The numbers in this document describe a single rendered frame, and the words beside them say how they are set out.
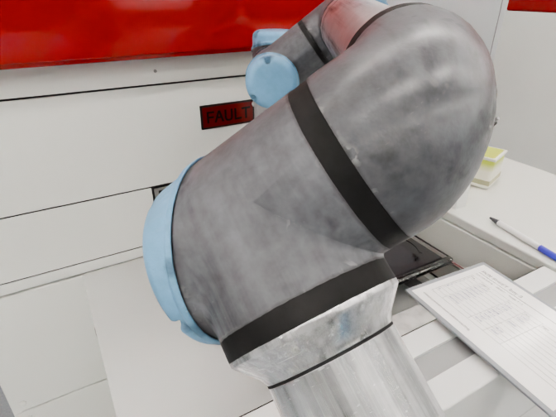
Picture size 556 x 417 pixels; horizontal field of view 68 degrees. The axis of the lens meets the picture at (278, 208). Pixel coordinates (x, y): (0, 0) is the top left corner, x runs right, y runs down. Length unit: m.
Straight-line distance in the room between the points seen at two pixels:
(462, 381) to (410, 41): 0.37
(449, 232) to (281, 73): 0.44
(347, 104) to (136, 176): 0.67
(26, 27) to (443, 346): 0.70
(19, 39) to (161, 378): 0.53
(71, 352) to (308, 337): 0.86
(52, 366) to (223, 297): 0.85
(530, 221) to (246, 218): 0.69
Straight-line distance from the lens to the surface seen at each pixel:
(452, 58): 0.24
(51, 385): 1.10
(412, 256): 0.79
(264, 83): 0.59
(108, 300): 0.84
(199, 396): 0.65
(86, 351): 1.05
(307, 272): 0.22
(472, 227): 0.80
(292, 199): 0.21
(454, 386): 0.51
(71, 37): 0.73
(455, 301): 0.59
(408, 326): 0.67
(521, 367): 0.54
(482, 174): 0.93
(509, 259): 0.77
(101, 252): 0.91
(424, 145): 0.21
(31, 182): 0.83
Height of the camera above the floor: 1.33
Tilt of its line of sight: 28 degrees down
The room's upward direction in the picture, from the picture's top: straight up
